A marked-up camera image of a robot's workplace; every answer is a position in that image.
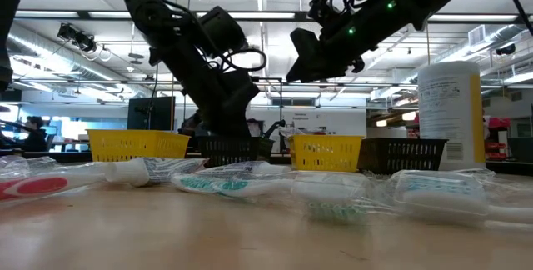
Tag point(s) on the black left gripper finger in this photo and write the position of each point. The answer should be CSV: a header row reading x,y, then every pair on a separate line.
x,y
229,122

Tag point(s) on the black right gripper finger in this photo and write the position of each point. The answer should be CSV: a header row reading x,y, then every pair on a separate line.
x,y
318,75
307,47

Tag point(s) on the green white toothbrush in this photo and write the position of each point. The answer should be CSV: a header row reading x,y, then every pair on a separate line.
x,y
441,199
208,184

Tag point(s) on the white grey toothpaste tube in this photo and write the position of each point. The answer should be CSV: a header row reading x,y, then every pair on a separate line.
x,y
245,166
158,170

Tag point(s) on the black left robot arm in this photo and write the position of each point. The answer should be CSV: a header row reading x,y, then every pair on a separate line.
x,y
141,7

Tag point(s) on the black slotted plastic basket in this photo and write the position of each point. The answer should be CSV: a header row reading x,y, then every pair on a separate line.
x,y
399,155
233,151

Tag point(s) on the clear plastic wrapped toothbrush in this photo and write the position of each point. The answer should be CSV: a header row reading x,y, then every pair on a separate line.
x,y
297,131

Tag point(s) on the yellow slotted plastic basket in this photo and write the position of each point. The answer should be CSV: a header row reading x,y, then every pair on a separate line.
x,y
325,153
137,145

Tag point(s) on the black monitor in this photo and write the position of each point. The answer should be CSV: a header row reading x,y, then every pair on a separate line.
x,y
141,113

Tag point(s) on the white yellow wipes canister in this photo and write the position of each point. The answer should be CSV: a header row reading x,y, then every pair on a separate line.
x,y
449,111

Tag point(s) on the black ceiling-mounted device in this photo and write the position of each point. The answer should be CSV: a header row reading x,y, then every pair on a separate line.
x,y
77,36

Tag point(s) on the red storage bins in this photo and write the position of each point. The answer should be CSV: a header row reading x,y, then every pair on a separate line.
x,y
497,136

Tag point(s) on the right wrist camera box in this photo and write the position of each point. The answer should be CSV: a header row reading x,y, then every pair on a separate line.
x,y
320,11

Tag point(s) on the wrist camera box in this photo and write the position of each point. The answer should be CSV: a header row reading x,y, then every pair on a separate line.
x,y
222,30
320,11

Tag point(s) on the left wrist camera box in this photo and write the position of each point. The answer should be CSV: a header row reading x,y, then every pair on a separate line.
x,y
222,30

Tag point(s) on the silver ventilation duct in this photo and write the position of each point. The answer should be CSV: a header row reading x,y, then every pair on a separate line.
x,y
504,34
50,59

